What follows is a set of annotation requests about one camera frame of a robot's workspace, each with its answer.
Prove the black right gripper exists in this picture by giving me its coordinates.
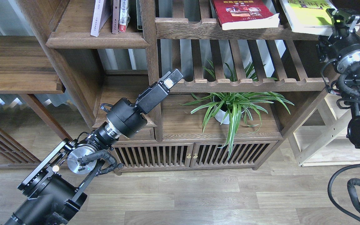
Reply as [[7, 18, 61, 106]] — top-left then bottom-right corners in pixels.
[[317, 9, 360, 73]]

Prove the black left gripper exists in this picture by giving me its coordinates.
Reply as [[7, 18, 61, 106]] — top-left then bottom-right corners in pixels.
[[106, 69, 184, 138]]

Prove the yellow green book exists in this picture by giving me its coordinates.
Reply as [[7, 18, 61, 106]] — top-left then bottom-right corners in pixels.
[[279, 0, 360, 37]]

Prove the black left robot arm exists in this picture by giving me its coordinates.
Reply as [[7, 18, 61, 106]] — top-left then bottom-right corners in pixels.
[[6, 69, 184, 225]]

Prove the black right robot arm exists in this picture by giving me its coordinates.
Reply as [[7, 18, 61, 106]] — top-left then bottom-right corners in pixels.
[[317, 8, 360, 221]]

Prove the white plant pot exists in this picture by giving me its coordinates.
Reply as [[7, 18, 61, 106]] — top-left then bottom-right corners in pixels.
[[213, 96, 230, 124]]

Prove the dark upright book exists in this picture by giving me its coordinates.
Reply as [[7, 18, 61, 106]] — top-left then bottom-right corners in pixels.
[[135, 0, 143, 32]]

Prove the left slatted cabinet door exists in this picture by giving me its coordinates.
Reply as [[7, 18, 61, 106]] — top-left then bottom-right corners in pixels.
[[111, 143, 194, 172]]

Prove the slatted cabinet door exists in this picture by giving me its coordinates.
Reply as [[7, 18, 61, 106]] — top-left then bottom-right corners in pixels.
[[186, 141, 277, 170], [111, 143, 194, 172]]

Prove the white red upright book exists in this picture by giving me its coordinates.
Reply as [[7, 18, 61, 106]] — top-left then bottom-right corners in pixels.
[[118, 0, 129, 33]]

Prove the dark wooden bookshelf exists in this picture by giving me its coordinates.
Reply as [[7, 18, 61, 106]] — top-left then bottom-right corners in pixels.
[[16, 0, 326, 159]]

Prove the green spider plant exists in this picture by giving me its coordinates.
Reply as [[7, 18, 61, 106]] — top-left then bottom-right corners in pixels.
[[180, 59, 294, 160]]

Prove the brown upright book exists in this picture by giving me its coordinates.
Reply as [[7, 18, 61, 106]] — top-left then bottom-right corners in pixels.
[[111, 0, 120, 34]]

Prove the right slatted cabinet door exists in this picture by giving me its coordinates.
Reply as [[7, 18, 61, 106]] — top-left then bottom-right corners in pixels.
[[186, 141, 277, 170]]

